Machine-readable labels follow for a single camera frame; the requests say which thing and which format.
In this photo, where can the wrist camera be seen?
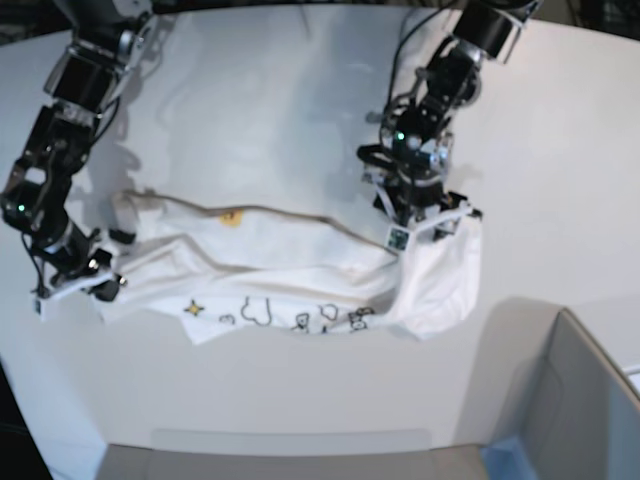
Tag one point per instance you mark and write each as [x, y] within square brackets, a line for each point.
[397, 238]
[41, 307]

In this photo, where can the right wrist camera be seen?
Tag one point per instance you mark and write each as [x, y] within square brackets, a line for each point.
[41, 307]

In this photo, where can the white printed t-shirt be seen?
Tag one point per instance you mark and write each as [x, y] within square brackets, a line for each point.
[220, 270]

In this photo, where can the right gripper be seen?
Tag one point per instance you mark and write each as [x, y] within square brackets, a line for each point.
[75, 261]

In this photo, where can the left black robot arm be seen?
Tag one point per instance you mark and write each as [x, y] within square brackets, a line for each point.
[420, 119]

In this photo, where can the grey cardboard box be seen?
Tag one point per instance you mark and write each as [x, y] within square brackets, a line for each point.
[569, 414]

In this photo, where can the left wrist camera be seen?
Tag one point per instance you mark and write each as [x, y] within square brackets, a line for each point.
[397, 238]

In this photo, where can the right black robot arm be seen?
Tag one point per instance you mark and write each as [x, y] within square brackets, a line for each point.
[108, 41]

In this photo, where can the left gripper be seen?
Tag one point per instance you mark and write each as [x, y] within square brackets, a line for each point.
[414, 196]

